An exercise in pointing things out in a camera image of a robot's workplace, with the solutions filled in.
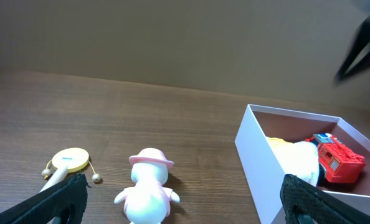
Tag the white plush duck yellow hat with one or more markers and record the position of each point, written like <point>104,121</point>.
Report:
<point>299,158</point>

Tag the white box with pink interior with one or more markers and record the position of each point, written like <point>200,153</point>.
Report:
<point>264,173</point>

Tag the red toy fire truck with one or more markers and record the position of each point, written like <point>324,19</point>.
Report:
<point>340,164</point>

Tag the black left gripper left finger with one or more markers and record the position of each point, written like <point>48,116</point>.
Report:
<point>64,202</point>

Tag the white duck with pink hat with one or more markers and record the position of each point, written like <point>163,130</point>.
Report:
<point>148,201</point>

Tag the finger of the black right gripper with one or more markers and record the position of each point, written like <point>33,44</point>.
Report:
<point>362,34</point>
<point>346,71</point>

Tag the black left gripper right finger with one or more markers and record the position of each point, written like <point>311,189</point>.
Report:
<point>304,203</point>

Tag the yellow rattle drum toy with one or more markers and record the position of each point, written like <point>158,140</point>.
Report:
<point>67,161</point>

